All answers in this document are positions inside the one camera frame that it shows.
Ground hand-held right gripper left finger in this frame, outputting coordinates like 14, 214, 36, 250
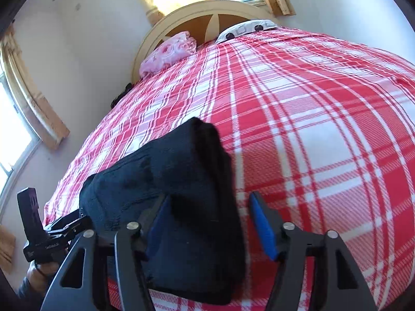
40, 194, 173, 311

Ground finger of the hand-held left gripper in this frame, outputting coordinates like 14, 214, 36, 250
44, 210, 94, 238

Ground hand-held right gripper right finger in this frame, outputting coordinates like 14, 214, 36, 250
249, 192, 379, 311

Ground black pants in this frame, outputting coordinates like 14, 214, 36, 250
79, 117, 247, 306

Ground person's left forearm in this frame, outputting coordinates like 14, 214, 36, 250
15, 277, 49, 303

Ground person's left hand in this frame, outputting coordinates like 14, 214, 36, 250
26, 253, 65, 286

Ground brown wooden object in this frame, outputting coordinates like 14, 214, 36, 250
0, 225, 17, 273

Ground side window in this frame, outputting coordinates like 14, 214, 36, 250
0, 71, 40, 183

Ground red plaid bed sheet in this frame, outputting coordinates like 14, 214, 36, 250
42, 27, 415, 311

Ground yellow side window curtain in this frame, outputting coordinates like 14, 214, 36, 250
0, 27, 71, 150

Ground dark cloth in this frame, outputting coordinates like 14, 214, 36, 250
110, 83, 133, 109

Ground pink floral pillow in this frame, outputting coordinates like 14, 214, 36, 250
139, 31, 197, 76

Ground white patterned pillow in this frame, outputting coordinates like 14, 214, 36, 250
216, 20, 280, 44

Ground cream wooden headboard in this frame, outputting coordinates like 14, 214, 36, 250
131, 0, 276, 83

